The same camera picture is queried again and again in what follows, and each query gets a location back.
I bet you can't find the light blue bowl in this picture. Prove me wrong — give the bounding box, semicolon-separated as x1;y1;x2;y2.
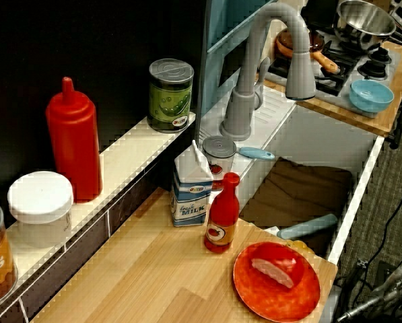
349;79;395;114

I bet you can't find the small tomato can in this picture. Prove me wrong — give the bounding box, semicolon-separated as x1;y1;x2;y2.
202;135;238;192

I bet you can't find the toy milk carton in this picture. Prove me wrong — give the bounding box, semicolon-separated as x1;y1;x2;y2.
171;139;214;228

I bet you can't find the red hot sauce bottle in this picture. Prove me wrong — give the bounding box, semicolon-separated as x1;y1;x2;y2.
203;172;241;254

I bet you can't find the grey toy faucet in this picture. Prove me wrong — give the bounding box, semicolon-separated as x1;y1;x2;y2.
220;1;316;141

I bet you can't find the white ledge shelf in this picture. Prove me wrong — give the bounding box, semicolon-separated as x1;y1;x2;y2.
5;112;197;293

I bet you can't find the brown cloth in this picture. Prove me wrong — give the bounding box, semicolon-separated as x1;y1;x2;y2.
239;156;354;256

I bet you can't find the white toy sink unit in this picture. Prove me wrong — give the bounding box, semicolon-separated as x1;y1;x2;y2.
200;79;385;266

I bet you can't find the red ketchup squeeze bottle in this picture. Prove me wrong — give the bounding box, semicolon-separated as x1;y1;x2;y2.
45;76;104;204

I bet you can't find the yellow toy pepper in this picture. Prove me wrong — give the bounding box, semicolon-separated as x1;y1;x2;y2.
286;238;318;256

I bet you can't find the red toy ham slice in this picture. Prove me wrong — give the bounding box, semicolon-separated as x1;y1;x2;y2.
250;242;305;290

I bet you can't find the orange plate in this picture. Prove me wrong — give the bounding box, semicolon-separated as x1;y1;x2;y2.
233;241;322;320

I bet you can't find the black stove grate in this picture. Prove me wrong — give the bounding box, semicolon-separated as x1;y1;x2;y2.
266;32;353;97

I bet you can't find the white lidded jar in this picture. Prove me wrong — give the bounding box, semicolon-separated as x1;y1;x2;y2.
7;171;74;249

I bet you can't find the white toy cooktop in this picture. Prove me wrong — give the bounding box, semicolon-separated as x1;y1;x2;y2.
264;32;400;118

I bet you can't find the black stove knob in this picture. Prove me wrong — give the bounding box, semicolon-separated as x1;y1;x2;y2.
370;46;390;62
358;60;390;80

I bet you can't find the stainless steel pot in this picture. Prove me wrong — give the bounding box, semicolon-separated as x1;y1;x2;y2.
333;0;402;51

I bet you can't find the small blue-handled utensil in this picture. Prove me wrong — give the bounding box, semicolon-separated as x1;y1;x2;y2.
238;146;275;161

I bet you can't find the blue-handled white toy knife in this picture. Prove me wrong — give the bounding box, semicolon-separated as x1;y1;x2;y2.
264;213;339;240

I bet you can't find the orange pan with handle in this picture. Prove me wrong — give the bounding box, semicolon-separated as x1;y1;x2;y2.
275;28;341;75

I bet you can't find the black floor cable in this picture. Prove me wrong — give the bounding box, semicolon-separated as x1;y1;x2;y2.
355;164;402;270

